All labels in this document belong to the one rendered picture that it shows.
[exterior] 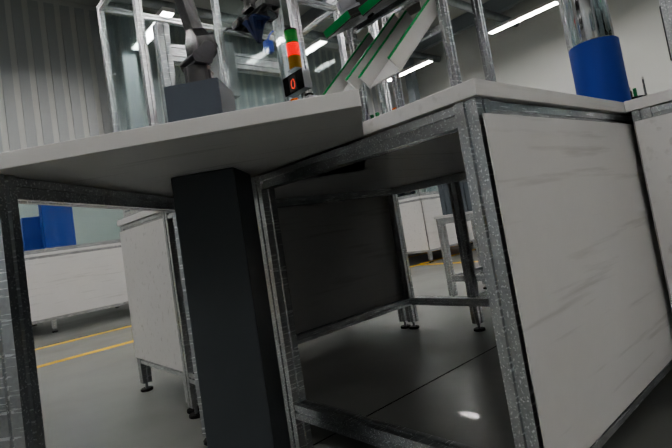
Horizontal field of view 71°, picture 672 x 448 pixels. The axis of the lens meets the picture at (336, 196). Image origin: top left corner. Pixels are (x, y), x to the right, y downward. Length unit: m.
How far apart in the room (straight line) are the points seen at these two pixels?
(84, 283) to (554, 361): 5.83
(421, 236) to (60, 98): 6.82
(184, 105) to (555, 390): 1.01
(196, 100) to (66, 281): 5.22
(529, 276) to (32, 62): 9.66
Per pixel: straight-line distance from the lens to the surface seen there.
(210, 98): 1.23
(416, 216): 6.52
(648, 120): 1.51
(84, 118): 9.93
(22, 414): 1.01
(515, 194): 0.90
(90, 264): 6.39
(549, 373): 0.95
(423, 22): 1.27
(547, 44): 12.85
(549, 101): 1.10
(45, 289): 6.30
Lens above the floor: 0.64
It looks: 4 degrees up
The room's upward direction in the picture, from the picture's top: 9 degrees counter-clockwise
